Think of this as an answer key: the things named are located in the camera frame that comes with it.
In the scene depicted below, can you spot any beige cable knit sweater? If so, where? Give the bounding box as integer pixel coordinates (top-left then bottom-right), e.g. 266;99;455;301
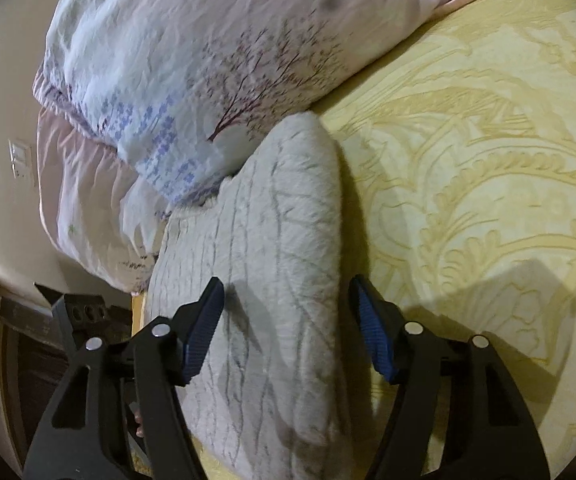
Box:
146;113;353;479

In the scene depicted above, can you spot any person's hand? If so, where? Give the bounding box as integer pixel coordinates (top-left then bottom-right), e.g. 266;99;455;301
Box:
134;408;144;438

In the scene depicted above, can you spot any pink floral pillow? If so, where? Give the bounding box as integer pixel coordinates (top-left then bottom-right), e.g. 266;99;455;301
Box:
36;108;172;294

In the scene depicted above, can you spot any yellow patterned bedsheet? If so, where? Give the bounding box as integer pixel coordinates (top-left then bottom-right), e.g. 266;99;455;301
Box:
310;0;576;479

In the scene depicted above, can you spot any blue floral tree pillow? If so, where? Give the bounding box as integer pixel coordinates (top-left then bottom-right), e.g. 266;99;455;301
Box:
33;0;474;204

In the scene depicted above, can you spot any white wall switch plate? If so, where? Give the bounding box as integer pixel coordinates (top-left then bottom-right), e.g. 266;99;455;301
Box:
8;140;35;186

